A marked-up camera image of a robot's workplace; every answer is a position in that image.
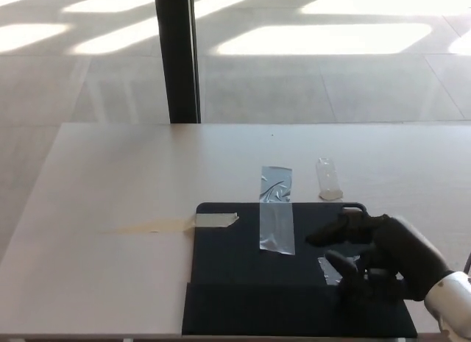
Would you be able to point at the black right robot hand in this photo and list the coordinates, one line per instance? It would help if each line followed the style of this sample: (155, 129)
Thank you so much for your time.
(390, 253)

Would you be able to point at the black folding tablet cover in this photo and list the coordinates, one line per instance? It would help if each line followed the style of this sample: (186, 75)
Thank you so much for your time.
(228, 268)

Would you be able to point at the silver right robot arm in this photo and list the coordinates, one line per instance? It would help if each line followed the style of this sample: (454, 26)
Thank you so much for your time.
(450, 305)

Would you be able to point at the wide crumpled grey tape strip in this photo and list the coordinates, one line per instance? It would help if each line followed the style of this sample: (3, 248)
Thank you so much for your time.
(331, 270)

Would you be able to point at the clear tape strip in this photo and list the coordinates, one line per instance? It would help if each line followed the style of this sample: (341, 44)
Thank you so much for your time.
(327, 182)

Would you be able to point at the long beige masking tape strip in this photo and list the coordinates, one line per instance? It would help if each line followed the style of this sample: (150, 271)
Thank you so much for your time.
(176, 224)

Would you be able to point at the long grey duct tape strip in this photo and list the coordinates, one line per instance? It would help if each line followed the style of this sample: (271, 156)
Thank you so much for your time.
(276, 217)

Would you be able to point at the black window frame post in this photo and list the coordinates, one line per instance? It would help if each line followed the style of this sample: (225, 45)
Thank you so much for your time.
(178, 55)

